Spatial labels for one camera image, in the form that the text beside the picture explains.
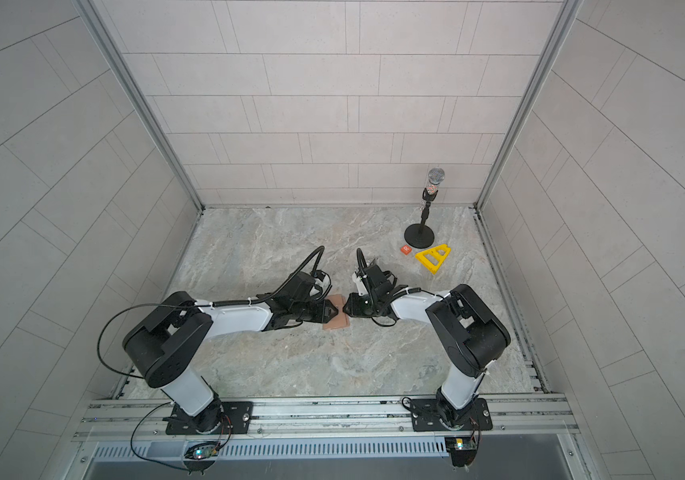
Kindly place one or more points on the aluminium mounting rail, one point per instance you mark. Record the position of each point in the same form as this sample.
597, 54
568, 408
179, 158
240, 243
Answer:
327, 417

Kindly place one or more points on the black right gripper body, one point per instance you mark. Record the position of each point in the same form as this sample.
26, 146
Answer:
364, 306

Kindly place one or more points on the right circuit board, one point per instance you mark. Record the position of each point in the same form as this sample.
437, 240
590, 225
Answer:
462, 451

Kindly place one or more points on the yellow triangle block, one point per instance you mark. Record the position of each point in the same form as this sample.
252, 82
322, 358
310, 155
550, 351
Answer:
433, 258

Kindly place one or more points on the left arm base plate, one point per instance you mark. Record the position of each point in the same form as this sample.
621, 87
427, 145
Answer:
207, 418

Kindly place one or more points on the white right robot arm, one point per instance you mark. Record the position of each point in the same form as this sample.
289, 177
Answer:
470, 333

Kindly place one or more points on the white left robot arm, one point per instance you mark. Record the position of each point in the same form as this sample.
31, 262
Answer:
163, 345

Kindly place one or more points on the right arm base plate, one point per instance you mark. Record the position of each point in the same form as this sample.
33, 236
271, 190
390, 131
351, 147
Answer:
433, 415

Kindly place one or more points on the left green circuit board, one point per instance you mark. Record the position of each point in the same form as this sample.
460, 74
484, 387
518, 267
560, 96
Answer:
200, 451

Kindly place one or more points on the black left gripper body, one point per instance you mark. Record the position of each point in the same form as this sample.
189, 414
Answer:
310, 312

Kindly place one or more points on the black microphone stand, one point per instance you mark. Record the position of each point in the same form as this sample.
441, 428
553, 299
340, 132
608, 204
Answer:
419, 235

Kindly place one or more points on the white ventilation grille strip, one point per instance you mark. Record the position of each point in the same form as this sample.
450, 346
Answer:
176, 452

